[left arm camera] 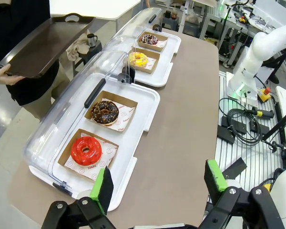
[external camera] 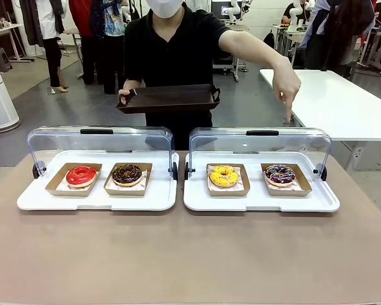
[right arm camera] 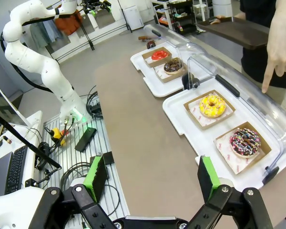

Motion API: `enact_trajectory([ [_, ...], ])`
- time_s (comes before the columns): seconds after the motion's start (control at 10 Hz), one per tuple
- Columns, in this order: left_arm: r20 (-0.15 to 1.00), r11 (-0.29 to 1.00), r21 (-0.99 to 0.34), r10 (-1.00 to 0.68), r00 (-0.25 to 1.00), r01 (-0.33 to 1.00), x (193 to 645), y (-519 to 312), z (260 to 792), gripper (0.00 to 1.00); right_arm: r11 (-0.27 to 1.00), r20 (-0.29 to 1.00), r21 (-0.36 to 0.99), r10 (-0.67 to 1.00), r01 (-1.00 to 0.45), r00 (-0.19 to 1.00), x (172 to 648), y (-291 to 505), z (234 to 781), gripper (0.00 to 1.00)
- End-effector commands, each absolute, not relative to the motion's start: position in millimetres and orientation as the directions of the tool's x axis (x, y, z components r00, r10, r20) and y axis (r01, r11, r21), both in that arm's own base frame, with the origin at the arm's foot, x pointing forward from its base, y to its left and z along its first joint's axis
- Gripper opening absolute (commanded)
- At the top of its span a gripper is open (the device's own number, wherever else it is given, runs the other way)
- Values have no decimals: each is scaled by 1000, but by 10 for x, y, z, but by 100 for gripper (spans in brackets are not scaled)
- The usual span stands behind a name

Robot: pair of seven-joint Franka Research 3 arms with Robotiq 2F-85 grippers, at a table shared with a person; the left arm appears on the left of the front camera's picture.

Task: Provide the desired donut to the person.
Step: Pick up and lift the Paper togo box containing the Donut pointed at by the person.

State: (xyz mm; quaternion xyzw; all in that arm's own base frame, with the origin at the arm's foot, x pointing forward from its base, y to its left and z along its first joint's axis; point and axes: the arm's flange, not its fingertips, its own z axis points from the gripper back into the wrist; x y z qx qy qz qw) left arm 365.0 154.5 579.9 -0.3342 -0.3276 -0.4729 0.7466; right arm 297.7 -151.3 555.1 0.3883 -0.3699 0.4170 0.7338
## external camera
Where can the person's left hand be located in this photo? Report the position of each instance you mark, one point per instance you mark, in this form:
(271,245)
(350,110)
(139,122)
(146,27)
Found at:
(287,82)

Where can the person's right hand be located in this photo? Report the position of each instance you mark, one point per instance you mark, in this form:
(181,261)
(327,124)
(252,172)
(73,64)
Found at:
(124,94)

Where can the dark brown serving tray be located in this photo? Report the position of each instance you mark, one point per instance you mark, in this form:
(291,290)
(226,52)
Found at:
(171,98)

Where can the purple sprinkled donut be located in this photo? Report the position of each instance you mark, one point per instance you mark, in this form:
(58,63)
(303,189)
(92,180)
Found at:
(273,178)

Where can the brown cardboard donut tray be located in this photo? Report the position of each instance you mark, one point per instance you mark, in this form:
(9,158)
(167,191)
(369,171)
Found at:
(301,187)
(55,190)
(127,192)
(228,192)

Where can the person's right forearm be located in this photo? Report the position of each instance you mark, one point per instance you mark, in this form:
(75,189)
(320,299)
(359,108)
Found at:
(132,84)

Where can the person's left forearm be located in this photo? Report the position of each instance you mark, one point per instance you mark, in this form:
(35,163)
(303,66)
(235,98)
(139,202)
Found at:
(260,51)

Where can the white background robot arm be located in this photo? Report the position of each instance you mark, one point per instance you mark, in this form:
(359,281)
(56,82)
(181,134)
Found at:
(300,14)
(231,12)

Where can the person's black shirt torso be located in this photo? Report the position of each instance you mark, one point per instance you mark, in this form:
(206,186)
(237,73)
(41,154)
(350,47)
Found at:
(174,51)

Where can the chocolate glazed donut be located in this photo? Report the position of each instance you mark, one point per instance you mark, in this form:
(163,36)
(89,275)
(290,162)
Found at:
(119,176)

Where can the red glazed donut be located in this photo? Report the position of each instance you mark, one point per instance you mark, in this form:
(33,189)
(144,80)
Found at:
(73,178)

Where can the yellow sprinkled donut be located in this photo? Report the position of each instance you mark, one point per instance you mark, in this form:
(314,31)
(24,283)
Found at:
(216,178)

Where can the black backpack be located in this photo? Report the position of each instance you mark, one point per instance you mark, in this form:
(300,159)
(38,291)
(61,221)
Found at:
(268,39)

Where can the white table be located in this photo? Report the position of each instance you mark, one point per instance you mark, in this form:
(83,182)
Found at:
(336,101)

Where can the bystander in blue patterned shirt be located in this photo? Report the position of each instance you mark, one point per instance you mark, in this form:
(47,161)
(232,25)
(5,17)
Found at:
(112,41)

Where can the bystander in red shirt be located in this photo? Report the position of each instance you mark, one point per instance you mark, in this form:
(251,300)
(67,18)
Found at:
(87,38)

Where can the clear display case lid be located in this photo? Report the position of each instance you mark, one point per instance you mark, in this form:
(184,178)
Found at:
(66,139)
(228,139)

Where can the white printed paper liner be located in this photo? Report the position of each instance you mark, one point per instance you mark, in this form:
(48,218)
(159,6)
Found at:
(63,187)
(239,187)
(143,184)

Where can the white face mask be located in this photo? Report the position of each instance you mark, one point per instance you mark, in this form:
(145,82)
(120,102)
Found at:
(163,8)

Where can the bystander in white shirt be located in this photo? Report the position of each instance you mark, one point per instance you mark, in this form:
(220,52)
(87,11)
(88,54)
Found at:
(49,28)

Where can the white display case base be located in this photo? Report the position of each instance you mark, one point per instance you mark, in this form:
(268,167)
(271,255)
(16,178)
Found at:
(98,201)
(257,203)

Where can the white air purifier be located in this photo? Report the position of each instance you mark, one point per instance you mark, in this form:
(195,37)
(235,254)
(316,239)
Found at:
(0,101)

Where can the grey plastic stool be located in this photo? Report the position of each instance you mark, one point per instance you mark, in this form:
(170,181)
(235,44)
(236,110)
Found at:
(1,58)

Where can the wooden top desk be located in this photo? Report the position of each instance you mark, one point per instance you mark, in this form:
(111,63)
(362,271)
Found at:
(3,30)

